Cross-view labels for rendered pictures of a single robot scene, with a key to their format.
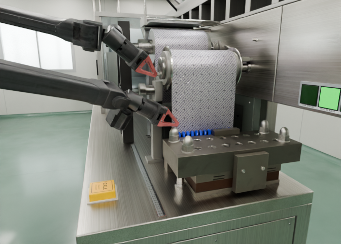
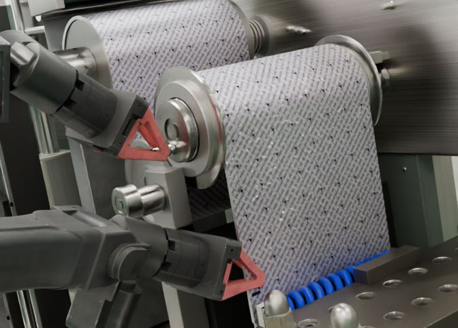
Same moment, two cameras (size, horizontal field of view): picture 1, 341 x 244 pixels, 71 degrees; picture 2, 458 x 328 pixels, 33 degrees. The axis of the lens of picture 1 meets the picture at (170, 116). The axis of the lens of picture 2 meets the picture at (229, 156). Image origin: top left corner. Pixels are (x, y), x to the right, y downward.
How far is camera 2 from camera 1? 0.27 m
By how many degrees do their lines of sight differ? 18
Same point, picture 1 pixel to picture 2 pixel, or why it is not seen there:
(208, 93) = (318, 170)
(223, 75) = (342, 114)
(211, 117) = (338, 236)
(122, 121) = (123, 315)
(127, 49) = (90, 99)
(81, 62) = not seen: outside the picture
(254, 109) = (423, 185)
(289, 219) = not seen: outside the picture
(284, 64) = not seen: outside the picture
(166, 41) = (137, 46)
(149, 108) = (190, 255)
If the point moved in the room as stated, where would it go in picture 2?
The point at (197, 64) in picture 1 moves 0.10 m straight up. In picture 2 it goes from (277, 99) to (263, 14)
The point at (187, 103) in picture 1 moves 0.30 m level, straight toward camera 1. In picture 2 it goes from (274, 214) to (389, 283)
